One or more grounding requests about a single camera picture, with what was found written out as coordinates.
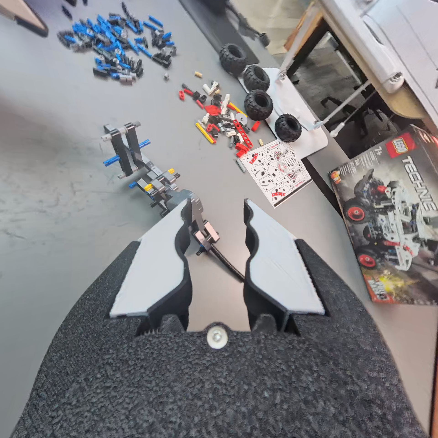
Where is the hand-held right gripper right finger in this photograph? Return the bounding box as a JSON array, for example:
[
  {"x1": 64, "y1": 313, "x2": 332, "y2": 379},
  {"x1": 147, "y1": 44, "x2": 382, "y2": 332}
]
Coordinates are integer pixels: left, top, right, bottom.
[{"x1": 243, "y1": 198, "x2": 326, "y2": 334}]

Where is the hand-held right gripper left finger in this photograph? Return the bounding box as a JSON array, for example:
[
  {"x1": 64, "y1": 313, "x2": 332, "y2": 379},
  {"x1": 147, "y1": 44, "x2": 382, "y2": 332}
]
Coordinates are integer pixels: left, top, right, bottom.
[{"x1": 109, "y1": 198, "x2": 193, "y2": 334}]

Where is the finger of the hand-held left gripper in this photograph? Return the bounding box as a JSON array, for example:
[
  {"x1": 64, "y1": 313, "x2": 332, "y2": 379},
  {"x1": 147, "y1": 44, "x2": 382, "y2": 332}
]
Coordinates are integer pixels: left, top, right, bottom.
[{"x1": 0, "y1": 0, "x2": 49, "y2": 37}]

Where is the black toothed rip cord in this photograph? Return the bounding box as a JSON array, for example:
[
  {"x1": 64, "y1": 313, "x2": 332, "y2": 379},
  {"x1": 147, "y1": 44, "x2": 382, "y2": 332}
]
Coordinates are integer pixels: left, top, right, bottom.
[{"x1": 211, "y1": 244, "x2": 246, "y2": 283}]

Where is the partly built toy chassis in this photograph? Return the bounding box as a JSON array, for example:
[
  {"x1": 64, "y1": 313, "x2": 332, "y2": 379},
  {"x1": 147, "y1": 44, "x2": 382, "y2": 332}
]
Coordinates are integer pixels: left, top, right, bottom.
[{"x1": 128, "y1": 151, "x2": 221, "y2": 256}]

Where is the black beam and axle assembly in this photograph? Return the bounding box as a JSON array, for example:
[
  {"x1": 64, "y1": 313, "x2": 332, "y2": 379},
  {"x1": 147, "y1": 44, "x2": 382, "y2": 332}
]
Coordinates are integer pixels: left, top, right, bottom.
[{"x1": 101, "y1": 121, "x2": 151, "y2": 180}]

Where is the grey desk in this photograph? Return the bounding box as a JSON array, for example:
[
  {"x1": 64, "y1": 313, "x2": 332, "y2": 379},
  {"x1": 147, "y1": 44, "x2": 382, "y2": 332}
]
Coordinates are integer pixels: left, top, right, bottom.
[{"x1": 0, "y1": 0, "x2": 438, "y2": 438}]

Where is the sticker sheet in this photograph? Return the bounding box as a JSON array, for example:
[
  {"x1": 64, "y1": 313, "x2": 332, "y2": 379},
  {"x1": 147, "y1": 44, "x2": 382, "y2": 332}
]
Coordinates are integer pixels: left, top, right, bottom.
[{"x1": 240, "y1": 138, "x2": 313, "y2": 209}]

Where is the pile of blue black pins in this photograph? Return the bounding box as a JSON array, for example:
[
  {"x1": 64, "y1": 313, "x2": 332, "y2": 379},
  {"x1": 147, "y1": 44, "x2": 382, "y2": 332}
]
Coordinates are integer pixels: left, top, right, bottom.
[{"x1": 56, "y1": 2, "x2": 178, "y2": 85}]

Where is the printed toy box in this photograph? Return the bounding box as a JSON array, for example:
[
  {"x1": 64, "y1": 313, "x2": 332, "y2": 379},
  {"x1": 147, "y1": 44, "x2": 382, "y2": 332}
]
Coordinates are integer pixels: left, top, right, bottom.
[{"x1": 328, "y1": 124, "x2": 438, "y2": 306}]

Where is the pile of red white parts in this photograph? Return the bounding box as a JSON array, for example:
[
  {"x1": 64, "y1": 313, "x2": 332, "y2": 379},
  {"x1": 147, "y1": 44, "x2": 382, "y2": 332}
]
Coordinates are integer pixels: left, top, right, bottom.
[{"x1": 178, "y1": 80, "x2": 262, "y2": 158}]

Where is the yellow technic beam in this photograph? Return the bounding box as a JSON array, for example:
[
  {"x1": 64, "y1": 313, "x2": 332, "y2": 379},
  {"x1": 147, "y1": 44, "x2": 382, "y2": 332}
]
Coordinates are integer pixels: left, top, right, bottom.
[{"x1": 195, "y1": 121, "x2": 217, "y2": 144}]

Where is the white plastic casing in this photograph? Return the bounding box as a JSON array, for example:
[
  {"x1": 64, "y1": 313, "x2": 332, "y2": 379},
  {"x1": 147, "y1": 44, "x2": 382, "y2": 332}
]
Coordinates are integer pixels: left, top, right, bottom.
[{"x1": 320, "y1": 0, "x2": 438, "y2": 127}]

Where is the silver metal stand frame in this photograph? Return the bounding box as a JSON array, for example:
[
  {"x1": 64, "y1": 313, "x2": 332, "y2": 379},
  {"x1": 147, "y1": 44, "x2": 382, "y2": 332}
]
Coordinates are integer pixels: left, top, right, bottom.
[{"x1": 278, "y1": 0, "x2": 375, "y2": 134}]

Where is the black adapter cable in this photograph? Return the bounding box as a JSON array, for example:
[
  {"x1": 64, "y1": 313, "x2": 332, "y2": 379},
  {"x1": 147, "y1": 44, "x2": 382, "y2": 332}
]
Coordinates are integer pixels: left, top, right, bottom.
[{"x1": 227, "y1": 0, "x2": 271, "y2": 48}]

